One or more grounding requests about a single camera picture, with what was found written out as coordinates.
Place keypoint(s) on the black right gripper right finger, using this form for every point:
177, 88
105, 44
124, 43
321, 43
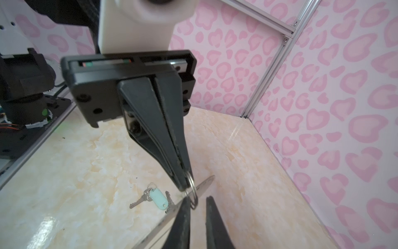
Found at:
217, 236

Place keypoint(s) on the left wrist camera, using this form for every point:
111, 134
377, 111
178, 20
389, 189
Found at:
140, 26

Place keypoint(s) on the silver key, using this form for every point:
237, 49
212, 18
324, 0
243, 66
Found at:
145, 197

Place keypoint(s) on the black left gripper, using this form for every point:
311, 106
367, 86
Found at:
157, 104

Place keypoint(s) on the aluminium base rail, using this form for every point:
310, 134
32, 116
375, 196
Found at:
9, 167

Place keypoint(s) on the silver perforated metal ring disc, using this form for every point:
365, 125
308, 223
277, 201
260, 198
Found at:
165, 224

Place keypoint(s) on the diagonal aluminium frame bar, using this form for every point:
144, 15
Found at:
290, 34

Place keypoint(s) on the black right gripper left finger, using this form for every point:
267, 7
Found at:
179, 236

